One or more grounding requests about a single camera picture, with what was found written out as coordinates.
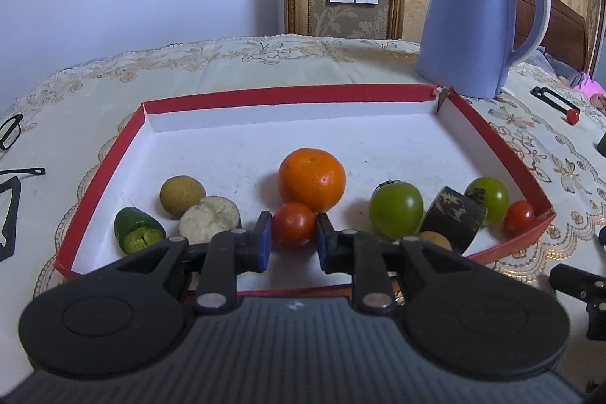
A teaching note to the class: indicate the orange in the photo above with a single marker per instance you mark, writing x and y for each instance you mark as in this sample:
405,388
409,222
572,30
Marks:
310,179

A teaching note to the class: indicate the small green tomato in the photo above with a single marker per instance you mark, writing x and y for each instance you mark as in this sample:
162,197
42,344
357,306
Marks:
492,198

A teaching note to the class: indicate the wooden headboard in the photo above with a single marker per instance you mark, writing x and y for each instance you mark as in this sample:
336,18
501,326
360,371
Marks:
568,30

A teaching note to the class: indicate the red cardboard tray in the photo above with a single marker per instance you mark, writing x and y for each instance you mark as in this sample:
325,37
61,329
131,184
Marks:
284,129

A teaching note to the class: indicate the white-faced eggplant piece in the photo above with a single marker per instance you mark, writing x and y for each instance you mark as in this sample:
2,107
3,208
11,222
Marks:
208,219

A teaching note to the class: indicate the black plastic frame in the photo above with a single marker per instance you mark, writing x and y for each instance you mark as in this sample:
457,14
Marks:
14,200
18,124

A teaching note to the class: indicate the black eggplant piece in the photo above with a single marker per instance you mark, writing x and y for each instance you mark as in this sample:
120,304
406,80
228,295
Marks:
449,214

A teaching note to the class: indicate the grey quilt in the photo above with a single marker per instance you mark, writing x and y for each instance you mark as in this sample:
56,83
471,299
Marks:
561,68

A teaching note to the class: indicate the blue electric kettle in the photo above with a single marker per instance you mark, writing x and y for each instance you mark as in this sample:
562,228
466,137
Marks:
464,30

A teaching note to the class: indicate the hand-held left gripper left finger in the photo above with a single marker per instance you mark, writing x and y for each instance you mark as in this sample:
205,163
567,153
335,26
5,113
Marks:
265,243

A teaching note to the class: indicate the large green tomato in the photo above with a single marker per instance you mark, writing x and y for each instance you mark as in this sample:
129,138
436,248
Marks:
395,207

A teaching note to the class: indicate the brown longan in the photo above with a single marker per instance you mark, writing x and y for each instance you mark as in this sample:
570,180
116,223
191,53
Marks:
180,195
433,239

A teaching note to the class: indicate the green cucumber piece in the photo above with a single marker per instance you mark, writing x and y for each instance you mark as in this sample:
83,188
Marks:
601,144
135,226

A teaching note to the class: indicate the small red cherry tomato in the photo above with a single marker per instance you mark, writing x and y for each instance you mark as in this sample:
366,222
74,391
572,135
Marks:
573,116
519,217

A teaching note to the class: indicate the black clip with red ball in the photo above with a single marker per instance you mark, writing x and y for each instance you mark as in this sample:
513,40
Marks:
537,91

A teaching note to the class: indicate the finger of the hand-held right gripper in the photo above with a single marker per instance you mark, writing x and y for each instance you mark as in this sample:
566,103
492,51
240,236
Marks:
602,236
577,283

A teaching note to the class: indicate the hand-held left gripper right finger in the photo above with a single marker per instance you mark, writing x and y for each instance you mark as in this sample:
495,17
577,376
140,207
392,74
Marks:
324,243

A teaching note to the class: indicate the pink blanket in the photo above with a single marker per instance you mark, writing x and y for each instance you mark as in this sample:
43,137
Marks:
592,84

